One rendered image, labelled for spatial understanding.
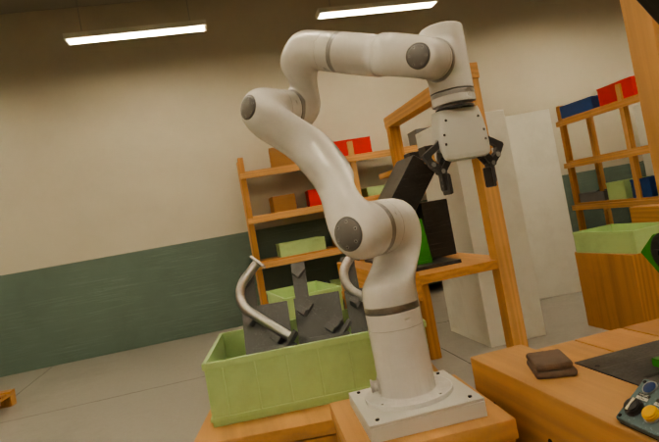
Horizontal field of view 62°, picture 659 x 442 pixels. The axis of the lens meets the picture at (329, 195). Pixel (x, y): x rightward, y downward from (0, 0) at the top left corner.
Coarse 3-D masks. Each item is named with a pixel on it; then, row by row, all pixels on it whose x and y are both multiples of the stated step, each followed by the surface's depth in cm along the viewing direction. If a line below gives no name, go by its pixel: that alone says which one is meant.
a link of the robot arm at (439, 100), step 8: (456, 88) 103; (464, 88) 103; (472, 88) 104; (432, 96) 106; (440, 96) 104; (448, 96) 103; (456, 96) 103; (464, 96) 103; (472, 96) 104; (432, 104) 106; (440, 104) 104; (448, 104) 104; (456, 104) 104
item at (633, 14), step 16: (624, 0) 145; (624, 16) 146; (640, 16) 141; (640, 32) 142; (656, 32) 138; (640, 48) 142; (656, 48) 138; (640, 64) 143; (656, 64) 139; (640, 80) 144; (656, 80) 139; (640, 96) 145; (656, 96) 140; (656, 112) 141; (656, 128) 142; (656, 144) 143; (656, 160) 144; (656, 176) 144
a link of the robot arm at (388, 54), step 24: (336, 48) 117; (360, 48) 114; (384, 48) 103; (408, 48) 99; (432, 48) 97; (336, 72) 122; (360, 72) 117; (384, 72) 104; (408, 72) 100; (432, 72) 99
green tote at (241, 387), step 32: (224, 352) 182; (288, 352) 148; (320, 352) 149; (352, 352) 149; (224, 384) 146; (256, 384) 147; (288, 384) 148; (320, 384) 148; (352, 384) 149; (224, 416) 146; (256, 416) 146
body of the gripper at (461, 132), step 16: (448, 112) 104; (464, 112) 104; (480, 112) 106; (432, 128) 106; (448, 128) 104; (464, 128) 104; (480, 128) 105; (432, 144) 108; (448, 144) 104; (464, 144) 104; (480, 144) 105; (448, 160) 104; (464, 160) 109
